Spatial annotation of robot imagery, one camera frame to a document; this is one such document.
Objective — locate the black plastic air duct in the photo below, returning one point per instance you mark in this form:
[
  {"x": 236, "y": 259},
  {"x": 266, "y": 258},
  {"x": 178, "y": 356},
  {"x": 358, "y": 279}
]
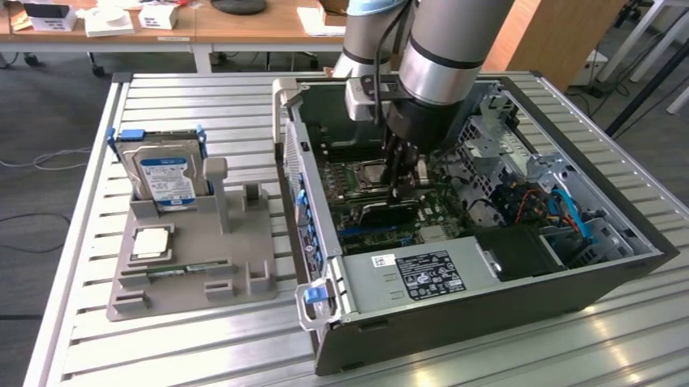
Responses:
[{"x": 517, "y": 254}]

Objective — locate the white box black lid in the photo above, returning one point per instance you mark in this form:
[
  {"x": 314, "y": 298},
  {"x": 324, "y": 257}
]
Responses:
[{"x": 51, "y": 22}]

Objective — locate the silver CPU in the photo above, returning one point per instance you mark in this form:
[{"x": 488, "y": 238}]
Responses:
[
  {"x": 150, "y": 242},
  {"x": 374, "y": 173}
]

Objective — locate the blue card clip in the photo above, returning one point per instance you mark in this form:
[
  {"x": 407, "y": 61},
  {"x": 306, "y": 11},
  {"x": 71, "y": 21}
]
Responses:
[
  {"x": 309, "y": 233},
  {"x": 304, "y": 217},
  {"x": 318, "y": 260},
  {"x": 313, "y": 246},
  {"x": 300, "y": 201}
]

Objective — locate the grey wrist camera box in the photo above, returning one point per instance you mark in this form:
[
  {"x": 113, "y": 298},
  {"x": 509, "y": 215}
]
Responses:
[{"x": 358, "y": 101}]

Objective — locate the flat white box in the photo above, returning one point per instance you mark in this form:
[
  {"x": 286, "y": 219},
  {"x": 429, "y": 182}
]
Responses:
[{"x": 110, "y": 26}]

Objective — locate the blue expansion slot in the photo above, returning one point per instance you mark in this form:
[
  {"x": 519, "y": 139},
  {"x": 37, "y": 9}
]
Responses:
[{"x": 366, "y": 231}]

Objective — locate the white floor device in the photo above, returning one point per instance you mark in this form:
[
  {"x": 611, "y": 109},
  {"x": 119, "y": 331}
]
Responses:
[{"x": 589, "y": 68}]

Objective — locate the silver finned chipset heatsink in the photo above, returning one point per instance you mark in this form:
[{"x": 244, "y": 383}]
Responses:
[{"x": 435, "y": 234}]

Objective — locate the wooden cabinet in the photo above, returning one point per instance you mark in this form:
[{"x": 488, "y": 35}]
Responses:
[{"x": 555, "y": 40}]

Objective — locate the grey parts rack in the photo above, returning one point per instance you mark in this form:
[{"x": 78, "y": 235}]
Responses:
[{"x": 216, "y": 250}]

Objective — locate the green RAM stick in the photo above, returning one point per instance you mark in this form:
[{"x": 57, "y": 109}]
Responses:
[{"x": 184, "y": 269}]

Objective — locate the black card retention latch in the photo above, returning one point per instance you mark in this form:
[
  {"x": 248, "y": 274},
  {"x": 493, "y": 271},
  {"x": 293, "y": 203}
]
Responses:
[{"x": 304, "y": 146}]

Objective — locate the CPU in metal socket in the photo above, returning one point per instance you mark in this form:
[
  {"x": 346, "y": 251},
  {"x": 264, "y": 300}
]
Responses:
[{"x": 356, "y": 177}]

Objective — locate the small white printed box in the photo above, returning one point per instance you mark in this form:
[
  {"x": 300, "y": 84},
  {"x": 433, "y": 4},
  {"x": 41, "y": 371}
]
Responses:
[{"x": 159, "y": 18}]

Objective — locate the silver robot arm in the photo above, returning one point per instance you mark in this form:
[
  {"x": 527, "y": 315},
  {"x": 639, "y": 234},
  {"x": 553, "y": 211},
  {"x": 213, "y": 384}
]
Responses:
[{"x": 447, "y": 60}]

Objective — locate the black round stand base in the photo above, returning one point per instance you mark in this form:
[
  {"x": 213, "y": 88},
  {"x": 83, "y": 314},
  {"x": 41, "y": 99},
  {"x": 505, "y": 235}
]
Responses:
[{"x": 237, "y": 6}]

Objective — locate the grey power supply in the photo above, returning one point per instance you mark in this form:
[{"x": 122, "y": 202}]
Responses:
[{"x": 377, "y": 290}]

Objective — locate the green motherboard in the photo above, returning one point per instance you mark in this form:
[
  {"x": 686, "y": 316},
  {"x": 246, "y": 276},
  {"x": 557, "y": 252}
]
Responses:
[{"x": 439, "y": 213}]

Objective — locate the black and silver PC case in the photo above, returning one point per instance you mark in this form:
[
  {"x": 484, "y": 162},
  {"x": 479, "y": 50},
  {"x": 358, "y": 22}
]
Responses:
[{"x": 485, "y": 322}]

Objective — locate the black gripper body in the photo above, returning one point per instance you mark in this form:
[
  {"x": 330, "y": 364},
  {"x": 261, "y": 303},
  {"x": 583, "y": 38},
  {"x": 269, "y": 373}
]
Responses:
[{"x": 425, "y": 125}]

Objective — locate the silver disk bay cage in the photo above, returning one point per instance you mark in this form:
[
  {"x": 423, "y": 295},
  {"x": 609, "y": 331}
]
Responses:
[{"x": 487, "y": 161}]

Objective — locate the wooden desk white frame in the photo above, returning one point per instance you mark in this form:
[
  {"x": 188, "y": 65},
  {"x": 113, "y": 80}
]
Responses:
[
  {"x": 65, "y": 37},
  {"x": 242, "y": 28}
]

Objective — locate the brown cardboard piece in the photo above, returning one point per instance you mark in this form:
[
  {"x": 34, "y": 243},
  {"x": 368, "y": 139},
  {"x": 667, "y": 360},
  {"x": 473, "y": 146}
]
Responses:
[{"x": 22, "y": 20}]

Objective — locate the green GPU card black shroud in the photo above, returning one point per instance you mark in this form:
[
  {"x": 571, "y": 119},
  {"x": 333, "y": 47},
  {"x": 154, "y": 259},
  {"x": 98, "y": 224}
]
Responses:
[{"x": 382, "y": 215}]

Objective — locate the black slanted pole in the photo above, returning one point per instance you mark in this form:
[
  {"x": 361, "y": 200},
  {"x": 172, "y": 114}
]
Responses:
[{"x": 648, "y": 88}]

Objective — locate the white paper stack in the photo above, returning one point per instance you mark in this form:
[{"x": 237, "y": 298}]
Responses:
[{"x": 321, "y": 22}]

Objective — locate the blue release latch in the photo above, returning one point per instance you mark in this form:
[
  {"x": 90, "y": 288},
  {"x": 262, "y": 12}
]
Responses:
[{"x": 314, "y": 294}]

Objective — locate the hard disk blue carrier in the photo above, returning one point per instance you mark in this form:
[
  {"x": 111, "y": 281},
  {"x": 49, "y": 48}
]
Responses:
[{"x": 165, "y": 177}]

